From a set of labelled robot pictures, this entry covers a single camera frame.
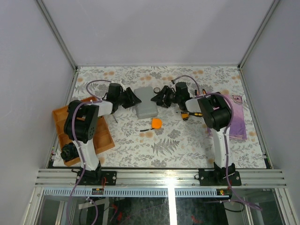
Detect small black tape roll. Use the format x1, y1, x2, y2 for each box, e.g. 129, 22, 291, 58
153, 87, 160, 94

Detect purple folded cloth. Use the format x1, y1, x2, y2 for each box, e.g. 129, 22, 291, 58
206, 94, 248, 141

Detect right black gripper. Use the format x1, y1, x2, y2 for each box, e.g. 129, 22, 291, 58
150, 86, 180, 109

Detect orange tape measure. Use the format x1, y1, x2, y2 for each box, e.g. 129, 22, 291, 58
140, 118, 163, 132

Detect orange black pliers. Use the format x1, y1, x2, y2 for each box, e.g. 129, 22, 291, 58
194, 89, 208, 97

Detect aluminium front rail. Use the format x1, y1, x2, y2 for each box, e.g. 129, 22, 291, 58
35, 168, 287, 188

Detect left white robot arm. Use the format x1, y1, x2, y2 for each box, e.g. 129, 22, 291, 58
64, 79, 142, 185

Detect orange wooden divided tray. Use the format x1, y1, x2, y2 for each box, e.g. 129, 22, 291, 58
52, 97, 115, 166

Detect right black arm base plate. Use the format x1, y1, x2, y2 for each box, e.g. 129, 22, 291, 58
194, 163, 241, 186

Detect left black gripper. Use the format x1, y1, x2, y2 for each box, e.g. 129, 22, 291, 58
117, 87, 142, 109

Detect screwdriver bit set holder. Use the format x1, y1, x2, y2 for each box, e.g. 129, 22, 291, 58
177, 111, 203, 121

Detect black rolled belt front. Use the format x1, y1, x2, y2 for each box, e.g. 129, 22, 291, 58
60, 142, 79, 162

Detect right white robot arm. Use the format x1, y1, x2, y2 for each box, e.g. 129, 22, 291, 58
151, 82, 234, 185

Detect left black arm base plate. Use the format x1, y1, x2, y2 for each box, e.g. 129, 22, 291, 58
78, 170, 117, 187

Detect grey plastic tool case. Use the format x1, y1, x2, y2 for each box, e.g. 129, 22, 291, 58
134, 86, 158, 120

